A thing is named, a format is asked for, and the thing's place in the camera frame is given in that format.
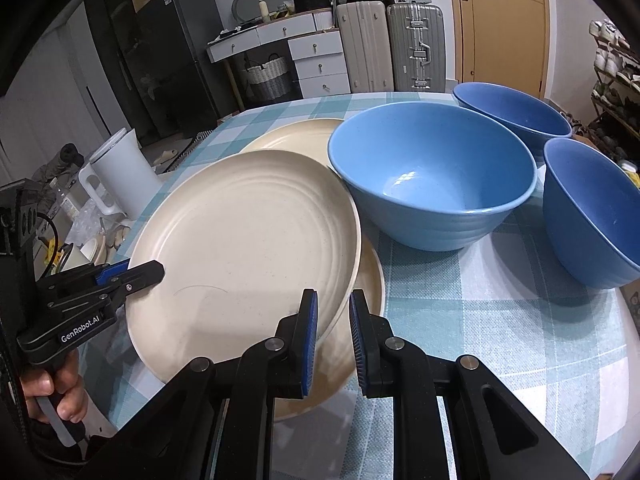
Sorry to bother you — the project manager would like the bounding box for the silver suitcase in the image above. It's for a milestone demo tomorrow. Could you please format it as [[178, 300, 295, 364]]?
[[386, 2, 446, 93]]

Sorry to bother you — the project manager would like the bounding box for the light blue bowl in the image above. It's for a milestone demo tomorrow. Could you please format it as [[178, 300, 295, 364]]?
[[327, 102, 538, 252]]

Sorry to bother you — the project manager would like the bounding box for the cream plate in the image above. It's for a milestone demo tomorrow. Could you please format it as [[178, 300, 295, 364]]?
[[272, 247, 386, 422], [239, 118, 351, 162], [125, 151, 362, 386]]

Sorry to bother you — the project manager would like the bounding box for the wooden door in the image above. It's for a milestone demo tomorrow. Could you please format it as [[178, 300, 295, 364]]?
[[446, 0, 548, 93]]

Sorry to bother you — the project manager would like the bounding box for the beige suitcase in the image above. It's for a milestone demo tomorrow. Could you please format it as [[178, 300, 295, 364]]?
[[335, 1, 396, 93]]

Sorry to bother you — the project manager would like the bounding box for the white drawer cabinet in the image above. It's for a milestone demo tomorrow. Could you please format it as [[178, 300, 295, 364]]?
[[287, 35, 352, 99]]

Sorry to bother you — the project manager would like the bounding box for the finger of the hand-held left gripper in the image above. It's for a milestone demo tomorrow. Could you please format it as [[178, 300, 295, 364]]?
[[36, 261, 132, 296], [45, 261, 166, 323]]

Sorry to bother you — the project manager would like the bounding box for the black refrigerator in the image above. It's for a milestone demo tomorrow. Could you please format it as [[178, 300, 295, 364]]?
[[82, 0, 236, 146]]

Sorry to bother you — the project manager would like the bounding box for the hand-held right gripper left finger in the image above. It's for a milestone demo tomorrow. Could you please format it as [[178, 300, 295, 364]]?
[[82, 288, 319, 480]]

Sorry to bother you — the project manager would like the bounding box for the shoe rack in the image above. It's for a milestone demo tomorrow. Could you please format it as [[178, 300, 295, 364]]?
[[587, 20, 640, 186]]

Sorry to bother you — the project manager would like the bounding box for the person's left hand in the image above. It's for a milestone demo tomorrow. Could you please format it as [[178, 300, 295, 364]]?
[[22, 350, 88, 423]]

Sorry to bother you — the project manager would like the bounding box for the white dressing table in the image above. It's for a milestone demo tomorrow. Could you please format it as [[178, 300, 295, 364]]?
[[206, 8, 346, 111]]

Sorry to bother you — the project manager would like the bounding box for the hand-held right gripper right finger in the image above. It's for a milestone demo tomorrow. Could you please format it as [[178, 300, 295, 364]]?
[[348, 288, 591, 480]]

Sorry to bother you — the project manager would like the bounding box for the white kettle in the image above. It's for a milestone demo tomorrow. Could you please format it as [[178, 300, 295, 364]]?
[[78, 128, 160, 221]]

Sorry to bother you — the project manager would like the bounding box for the grey and white woven basket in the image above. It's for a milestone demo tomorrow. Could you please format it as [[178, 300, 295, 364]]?
[[242, 55, 293, 102]]

